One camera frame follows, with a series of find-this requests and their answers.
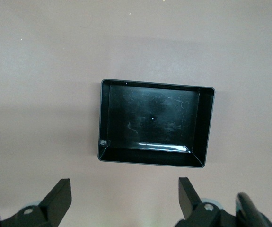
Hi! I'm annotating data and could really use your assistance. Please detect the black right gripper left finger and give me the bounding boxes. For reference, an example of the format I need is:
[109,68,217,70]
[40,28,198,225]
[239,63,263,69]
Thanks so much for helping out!
[2,178,72,227]

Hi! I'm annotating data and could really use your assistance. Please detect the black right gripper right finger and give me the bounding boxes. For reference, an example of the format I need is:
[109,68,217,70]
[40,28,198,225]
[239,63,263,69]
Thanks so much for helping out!
[175,177,239,227]

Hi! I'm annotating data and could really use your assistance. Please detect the black plastic box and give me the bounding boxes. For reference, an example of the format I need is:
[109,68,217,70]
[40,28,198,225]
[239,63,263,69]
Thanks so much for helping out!
[97,79,216,168]

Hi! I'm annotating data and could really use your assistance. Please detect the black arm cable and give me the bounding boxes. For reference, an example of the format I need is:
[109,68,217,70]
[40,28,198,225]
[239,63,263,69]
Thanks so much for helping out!
[234,192,272,227]

